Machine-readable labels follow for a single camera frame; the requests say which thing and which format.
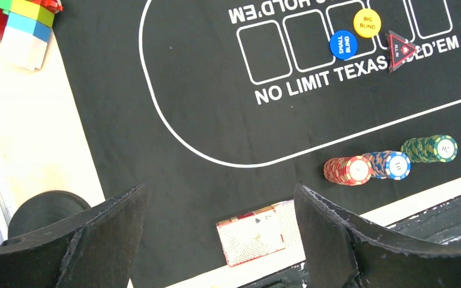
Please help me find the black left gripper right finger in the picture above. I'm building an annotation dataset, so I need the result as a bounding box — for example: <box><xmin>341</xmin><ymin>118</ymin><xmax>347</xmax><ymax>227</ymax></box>
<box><xmin>294</xmin><ymin>185</ymin><xmax>461</xmax><ymax>287</ymax></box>

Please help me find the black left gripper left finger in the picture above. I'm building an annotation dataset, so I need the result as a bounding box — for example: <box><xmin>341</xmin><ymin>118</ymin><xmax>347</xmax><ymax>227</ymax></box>
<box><xmin>0</xmin><ymin>184</ymin><xmax>147</xmax><ymax>287</ymax></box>

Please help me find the red poker chip stack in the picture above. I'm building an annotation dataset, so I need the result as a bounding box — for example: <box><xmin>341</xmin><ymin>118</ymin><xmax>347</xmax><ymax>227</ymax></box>
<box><xmin>323</xmin><ymin>156</ymin><xmax>372</xmax><ymax>186</ymax></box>

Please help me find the blue poker chip stack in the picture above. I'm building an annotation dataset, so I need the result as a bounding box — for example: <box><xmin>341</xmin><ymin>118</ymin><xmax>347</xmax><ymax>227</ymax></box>
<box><xmin>362</xmin><ymin>151</ymin><xmax>411</xmax><ymax>180</ymax></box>

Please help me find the blue small blind button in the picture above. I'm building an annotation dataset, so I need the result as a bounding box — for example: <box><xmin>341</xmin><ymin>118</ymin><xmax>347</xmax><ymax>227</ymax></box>
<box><xmin>329</xmin><ymin>30</ymin><xmax>358</xmax><ymax>60</ymax></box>

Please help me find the black red all-in triangle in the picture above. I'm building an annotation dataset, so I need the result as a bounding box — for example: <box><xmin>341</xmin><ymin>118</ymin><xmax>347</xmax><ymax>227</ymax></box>
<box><xmin>385</xmin><ymin>30</ymin><xmax>419</xmax><ymax>73</ymax></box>

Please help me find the yellow big blind button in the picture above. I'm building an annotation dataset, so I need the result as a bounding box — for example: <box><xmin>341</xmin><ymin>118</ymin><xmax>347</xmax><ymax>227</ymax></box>
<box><xmin>353</xmin><ymin>8</ymin><xmax>382</xmax><ymax>38</ymax></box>

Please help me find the playing card deck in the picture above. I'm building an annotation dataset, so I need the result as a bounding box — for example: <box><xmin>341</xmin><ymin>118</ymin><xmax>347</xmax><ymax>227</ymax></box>
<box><xmin>216</xmin><ymin>200</ymin><xmax>301</xmax><ymax>267</ymax></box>

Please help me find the green poker chip stack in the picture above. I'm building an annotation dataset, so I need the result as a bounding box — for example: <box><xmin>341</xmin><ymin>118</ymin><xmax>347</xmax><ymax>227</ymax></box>
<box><xmin>400</xmin><ymin>134</ymin><xmax>458</xmax><ymax>163</ymax></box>

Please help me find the black poker table mat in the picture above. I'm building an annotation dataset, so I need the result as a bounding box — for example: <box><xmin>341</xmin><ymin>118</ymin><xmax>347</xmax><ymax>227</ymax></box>
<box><xmin>54</xmin><ymin>1</ymin><xmax>461</xmax><ymax>287</ymax></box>

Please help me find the colourful toy block stack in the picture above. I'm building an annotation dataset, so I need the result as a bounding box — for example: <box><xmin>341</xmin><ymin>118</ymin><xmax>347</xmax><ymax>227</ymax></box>
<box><xmin>0</xmin><ymin>0</ymin><xmax>64</xmax><ymax>71</ymax></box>

